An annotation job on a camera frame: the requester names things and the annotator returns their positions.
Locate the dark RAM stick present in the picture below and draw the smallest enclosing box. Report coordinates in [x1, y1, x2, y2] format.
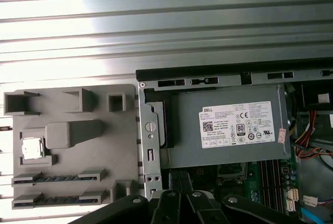
[11, 194, 106, 206]

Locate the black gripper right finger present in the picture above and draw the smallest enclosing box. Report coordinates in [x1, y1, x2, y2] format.
[182, 171, 309, 224]

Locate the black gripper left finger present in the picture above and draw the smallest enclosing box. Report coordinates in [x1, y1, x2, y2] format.
[75, 171, 183, 224]

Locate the grey power supply unit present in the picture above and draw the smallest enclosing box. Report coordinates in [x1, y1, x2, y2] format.
[160, 83, 292, 169]

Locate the black RAM slot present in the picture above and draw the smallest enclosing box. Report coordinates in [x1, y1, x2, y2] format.
[260, 160, 272, 209]
[271, 160, 284, 209]

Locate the short blue wire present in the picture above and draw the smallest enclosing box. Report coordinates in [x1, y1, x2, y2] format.
[301, 202, 325, 224]

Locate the green motherboard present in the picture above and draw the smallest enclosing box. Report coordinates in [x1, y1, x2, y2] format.
[166, 156, 308, 224]

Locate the grey plastic parts rack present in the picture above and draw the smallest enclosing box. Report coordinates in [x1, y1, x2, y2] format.
[4, 83, 140, 208]

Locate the orange wire bundle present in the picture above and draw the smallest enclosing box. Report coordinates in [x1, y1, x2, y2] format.
[291, 109, 333, 167]

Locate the black open PC case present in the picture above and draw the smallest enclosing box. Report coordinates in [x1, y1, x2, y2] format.
[135, 62, 333, 224]

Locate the silver topped CPU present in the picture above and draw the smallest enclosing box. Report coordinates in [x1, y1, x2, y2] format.
[22, 138, 45, 160]

